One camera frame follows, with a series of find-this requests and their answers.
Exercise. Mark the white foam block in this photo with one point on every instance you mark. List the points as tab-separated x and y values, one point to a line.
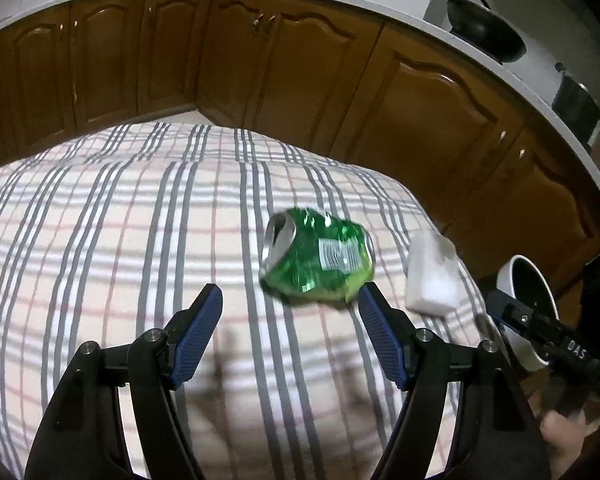
433	275

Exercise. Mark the black wok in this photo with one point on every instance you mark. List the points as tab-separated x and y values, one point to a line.
478	25

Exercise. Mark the crushed green soda can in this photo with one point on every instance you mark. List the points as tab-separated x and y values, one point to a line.
313	255

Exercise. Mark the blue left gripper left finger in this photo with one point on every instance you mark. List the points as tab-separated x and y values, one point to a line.
189	332

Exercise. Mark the right hand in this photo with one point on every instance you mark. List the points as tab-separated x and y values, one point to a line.
564	436

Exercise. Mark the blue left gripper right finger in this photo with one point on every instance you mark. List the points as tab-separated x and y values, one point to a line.
390	331

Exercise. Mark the brown wooden kitchen cabinets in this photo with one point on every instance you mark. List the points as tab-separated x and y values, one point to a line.
493	166

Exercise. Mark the white trash bin black liner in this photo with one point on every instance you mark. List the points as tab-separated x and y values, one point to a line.
521	279

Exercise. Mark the black cooking pot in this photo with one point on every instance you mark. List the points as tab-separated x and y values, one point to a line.
574	105

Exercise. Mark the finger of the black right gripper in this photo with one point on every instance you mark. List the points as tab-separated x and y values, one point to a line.
560	343

